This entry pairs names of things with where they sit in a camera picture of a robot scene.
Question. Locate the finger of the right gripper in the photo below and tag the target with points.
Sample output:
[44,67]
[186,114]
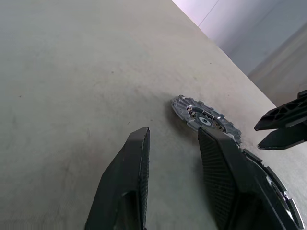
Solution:
[285,139]
[285,115]

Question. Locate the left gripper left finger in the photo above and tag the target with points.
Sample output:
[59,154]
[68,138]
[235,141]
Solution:
[124,179]

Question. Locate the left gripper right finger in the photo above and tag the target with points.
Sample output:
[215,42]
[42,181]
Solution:
[227,179]

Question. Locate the black round pulley disc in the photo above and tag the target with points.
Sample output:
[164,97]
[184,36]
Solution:
[293,210]

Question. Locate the grey metal gear disc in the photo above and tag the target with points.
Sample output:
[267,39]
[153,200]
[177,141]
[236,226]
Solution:
[182,106]

